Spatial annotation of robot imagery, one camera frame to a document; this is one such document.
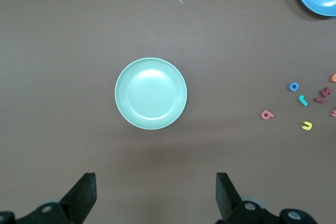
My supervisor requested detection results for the pink foam letter b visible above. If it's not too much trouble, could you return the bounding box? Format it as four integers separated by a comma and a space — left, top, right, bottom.
261, 109, 275, 120

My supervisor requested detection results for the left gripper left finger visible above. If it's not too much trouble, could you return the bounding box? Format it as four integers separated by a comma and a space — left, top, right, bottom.
0, 173, 97, 224

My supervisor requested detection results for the dark red foam letter k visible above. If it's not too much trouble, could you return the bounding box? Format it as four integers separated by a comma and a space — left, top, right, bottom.
319, 87, 333, 98

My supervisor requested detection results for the brown table cover sheet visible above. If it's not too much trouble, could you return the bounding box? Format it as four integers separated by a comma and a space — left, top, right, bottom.
0, 0, 336, 224

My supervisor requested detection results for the pale green plate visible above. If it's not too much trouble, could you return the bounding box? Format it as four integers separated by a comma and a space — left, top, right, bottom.
114, 57, 188, 131

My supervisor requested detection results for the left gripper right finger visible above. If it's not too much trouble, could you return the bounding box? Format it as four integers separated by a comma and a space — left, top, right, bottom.
215, 173, 318, 224

